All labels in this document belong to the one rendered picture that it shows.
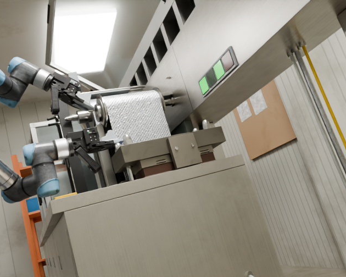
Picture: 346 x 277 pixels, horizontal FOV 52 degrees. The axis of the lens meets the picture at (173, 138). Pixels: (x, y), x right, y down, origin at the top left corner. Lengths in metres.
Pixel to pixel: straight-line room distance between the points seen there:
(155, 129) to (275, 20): 0.68
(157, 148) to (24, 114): 4.39
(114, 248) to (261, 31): 0.74
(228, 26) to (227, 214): 0.61
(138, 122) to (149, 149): 0.26
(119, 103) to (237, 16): 0.59
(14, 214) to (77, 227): 4.15
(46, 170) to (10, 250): 3.90
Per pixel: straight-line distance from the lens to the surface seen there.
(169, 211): 1.11
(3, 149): 5.36
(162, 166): 1.21
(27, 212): 4.27
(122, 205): 1.07
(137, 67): 1.96
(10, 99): 1.49
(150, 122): 1.45
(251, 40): 1.10
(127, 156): 1.17
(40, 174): 1.29
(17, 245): 5.14
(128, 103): 1.46
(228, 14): 1.19
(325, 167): 2.69
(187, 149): 1.22
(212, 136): 1.31
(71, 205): 1.05
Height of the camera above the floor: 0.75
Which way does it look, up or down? 12 degrees up
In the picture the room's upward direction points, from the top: 17 degrees counter-clockwise
